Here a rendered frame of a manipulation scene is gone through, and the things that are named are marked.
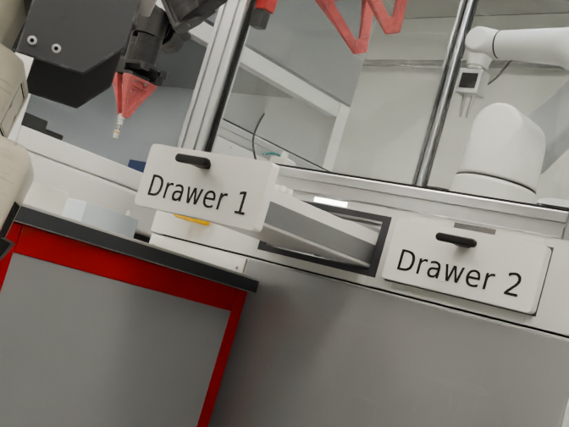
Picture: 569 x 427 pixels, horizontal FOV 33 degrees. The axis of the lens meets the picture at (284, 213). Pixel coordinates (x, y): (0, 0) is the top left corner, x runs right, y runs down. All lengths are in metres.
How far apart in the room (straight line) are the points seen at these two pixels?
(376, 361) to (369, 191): 0.32
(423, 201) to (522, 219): 0.19
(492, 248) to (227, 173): 0.45
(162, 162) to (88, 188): 0.80
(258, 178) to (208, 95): 0.67
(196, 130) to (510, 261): 0.84
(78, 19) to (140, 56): 0.76
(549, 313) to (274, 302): 0.56
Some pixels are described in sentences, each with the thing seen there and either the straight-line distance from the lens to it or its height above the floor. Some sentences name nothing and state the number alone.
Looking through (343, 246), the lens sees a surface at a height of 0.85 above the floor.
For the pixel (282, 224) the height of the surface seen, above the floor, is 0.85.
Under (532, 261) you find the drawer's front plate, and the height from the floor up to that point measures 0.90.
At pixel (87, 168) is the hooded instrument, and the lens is 2.41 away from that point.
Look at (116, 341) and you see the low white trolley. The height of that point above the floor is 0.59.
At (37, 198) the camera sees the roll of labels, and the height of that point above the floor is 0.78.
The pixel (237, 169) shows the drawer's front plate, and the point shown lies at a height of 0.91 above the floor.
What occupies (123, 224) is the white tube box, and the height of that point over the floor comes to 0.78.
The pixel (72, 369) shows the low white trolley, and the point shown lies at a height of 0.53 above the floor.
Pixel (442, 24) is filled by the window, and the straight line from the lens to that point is 1.83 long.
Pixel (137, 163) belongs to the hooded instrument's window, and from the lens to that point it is 2.53.
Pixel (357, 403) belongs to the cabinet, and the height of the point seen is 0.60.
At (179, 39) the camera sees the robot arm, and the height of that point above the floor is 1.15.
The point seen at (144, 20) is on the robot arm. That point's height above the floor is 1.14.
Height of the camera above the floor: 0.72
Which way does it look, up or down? 6 degrees up
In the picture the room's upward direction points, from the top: 16 degrees clockwise
